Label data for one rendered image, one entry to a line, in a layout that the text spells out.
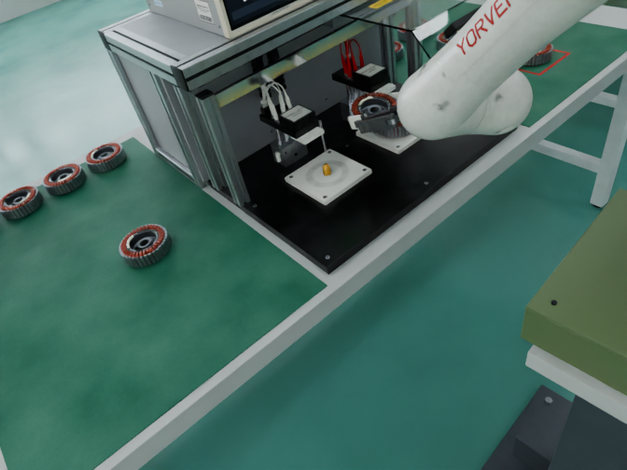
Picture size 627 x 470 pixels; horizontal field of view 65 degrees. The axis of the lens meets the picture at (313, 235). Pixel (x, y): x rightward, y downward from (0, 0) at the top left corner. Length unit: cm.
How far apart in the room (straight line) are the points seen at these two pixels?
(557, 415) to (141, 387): 118
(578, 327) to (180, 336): 68
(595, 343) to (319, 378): 110
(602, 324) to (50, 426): 90
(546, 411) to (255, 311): 100
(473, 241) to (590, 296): 127
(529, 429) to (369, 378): 49
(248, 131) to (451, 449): 106
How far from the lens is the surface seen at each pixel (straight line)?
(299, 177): 120
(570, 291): 86
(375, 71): 129
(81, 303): 117
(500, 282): 196
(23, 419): 106
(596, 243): 94
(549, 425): 166
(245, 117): 131
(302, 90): 140
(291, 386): 174
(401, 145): 125
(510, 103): 83
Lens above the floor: 148
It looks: 42 degrees down
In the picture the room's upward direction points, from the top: 14 degrees counter-clockwise
